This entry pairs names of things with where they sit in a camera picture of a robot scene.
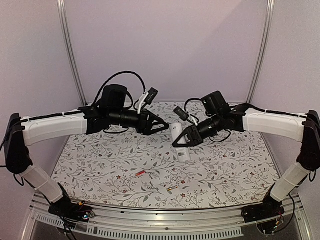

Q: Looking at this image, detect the right aluminium frame post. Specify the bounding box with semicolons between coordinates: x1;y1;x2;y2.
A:
246;0;276;104

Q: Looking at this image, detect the white remote control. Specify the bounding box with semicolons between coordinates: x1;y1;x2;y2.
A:
169;122;191;164

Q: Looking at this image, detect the left aluminium frame post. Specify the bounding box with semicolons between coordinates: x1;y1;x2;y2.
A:
56;0;88;106

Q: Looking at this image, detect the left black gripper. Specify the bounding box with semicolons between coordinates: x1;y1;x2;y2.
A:
109;108;170;136

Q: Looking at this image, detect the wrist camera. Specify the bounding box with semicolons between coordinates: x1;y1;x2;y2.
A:
144;87;159;105
173;106;190;122

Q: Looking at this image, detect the gold black battery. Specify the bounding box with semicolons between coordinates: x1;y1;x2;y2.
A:
167;186;179;192

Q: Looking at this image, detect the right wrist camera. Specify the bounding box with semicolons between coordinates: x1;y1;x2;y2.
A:
173;106;190;122

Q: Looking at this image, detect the floral patterned table mat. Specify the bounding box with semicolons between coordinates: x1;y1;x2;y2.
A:
51;100;285;210

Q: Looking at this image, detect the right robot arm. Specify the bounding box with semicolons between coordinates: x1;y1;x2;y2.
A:
172;91;320;218

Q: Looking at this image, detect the aluminium frame post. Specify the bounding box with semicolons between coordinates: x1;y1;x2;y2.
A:
246;0;276;104
56;0;88;106

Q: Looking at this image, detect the red battery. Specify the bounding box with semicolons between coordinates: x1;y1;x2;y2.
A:
135;170;145;176

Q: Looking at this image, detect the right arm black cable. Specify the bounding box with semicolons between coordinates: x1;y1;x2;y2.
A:
208;129;232;143

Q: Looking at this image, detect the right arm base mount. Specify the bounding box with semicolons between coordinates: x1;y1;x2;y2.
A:
241;197;285;223

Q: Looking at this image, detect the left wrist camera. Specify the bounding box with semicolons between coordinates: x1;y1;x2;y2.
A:
144;87;159;105

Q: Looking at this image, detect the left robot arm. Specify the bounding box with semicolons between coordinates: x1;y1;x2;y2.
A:
3;84;169;217

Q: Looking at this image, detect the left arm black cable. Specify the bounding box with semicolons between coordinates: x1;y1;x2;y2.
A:
93;71;147;106

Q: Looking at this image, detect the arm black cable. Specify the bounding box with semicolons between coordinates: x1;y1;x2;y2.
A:
208;129;232;143
93;71;147;106

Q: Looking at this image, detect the front aluminium rail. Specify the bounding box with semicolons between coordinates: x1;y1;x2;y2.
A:
21;193;313;240

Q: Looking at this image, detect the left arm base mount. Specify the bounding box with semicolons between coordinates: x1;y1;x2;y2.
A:
48;197;95;222

